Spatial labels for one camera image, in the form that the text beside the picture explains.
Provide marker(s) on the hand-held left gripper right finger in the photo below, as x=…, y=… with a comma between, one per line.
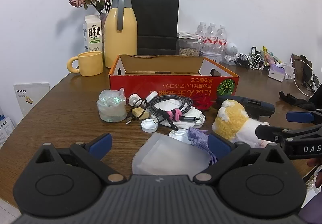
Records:
x=218, y=147

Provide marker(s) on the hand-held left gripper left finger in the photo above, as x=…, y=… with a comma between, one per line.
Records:
x=100, y=144

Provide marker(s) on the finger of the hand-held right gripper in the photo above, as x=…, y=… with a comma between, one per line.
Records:
x=269, y=133
x=298, y=116

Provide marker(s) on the purple knitted cloth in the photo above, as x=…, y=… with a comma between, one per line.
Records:
x=198, y=137

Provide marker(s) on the dark blue glasses case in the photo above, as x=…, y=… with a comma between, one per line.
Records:
x=256, y=105

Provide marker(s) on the yellow and white plush toy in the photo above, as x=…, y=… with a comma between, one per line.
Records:
x=231, y=118

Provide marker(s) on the clear plastic cup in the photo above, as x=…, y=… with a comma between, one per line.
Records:
x=112, y=111

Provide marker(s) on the white lid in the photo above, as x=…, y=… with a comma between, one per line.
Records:
x=178, y=136

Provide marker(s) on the red artificial rose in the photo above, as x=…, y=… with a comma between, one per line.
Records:
x=202, y=103

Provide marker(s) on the white ribbed bottle cap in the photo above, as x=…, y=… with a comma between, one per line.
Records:
x=148, y=125

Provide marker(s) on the translucent plastic box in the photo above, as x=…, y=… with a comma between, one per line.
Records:
x=163, y=156

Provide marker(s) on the red cardboard box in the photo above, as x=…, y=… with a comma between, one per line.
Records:
x=161, y=85

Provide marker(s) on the person's right hand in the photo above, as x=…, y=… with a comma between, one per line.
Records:
x=319, y=162

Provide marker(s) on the black glove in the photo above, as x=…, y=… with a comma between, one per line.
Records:
x=291, y=99

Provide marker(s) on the white power adapter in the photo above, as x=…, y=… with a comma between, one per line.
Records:
x=289, y=70

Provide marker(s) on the brown phone stand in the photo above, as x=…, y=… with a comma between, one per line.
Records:
x=300, y=68

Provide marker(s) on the yellow block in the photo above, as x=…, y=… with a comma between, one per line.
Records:
x=137, y=111

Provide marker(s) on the small white plug cap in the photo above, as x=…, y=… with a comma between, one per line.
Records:
x=133, y=99

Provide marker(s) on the person's purple garment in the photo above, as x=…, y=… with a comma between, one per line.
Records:
x=313, y=209

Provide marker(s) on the colourful snack packet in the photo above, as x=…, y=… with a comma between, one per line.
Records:
x=271, y=56

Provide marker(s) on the black charger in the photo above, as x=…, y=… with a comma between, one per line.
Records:
x=253, y=51

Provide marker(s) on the yellow mug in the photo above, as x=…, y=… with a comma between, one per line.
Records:
x=90, y=64

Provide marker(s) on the white booklet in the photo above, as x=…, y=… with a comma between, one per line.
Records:
x=32, y=98

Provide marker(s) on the white tin box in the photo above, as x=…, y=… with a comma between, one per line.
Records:
x=213, y=56

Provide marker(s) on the white robot toy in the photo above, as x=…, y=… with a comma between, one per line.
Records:
x=232, y=49

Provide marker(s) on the blue pamphlets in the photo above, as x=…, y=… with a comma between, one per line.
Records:
x=5, y=128

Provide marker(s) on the clear jar of seeds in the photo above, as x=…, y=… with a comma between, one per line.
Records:
x=188, y=46

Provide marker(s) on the yellow thermos jug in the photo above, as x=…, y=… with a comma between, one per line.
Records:
x=113, y=38

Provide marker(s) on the white milk carton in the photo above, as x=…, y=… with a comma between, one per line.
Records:
x=93, y=35

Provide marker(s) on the pink flower vase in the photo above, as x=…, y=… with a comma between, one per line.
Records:
x=103, y=19

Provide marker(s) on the black paper bag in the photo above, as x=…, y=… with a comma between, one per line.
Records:
x=156, y=20

